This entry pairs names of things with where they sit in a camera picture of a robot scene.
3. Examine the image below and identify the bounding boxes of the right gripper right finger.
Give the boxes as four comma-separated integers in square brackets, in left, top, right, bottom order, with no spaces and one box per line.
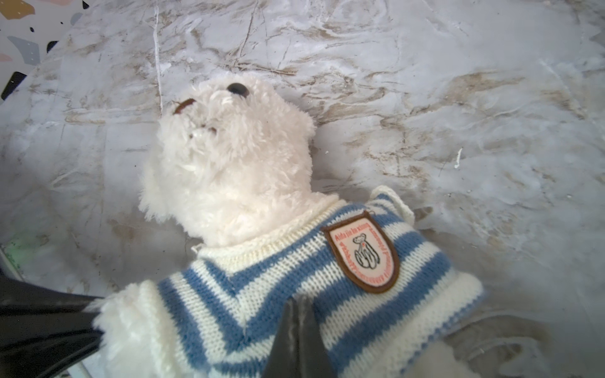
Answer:
[296,296,337,378]

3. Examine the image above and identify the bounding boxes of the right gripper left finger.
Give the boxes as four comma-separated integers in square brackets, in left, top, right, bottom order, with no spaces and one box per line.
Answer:
[262,299,299,378]

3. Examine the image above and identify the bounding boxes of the white fluffy teddy bear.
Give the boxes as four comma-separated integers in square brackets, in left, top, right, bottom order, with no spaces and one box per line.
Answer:
[95,74,473,377]

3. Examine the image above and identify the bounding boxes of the blue white striped knit sweater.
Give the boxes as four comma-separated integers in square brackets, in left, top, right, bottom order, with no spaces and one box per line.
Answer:
[145,186,484,377]

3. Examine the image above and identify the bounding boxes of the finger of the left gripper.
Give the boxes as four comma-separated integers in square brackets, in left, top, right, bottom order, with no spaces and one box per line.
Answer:
[1,276,102,377]

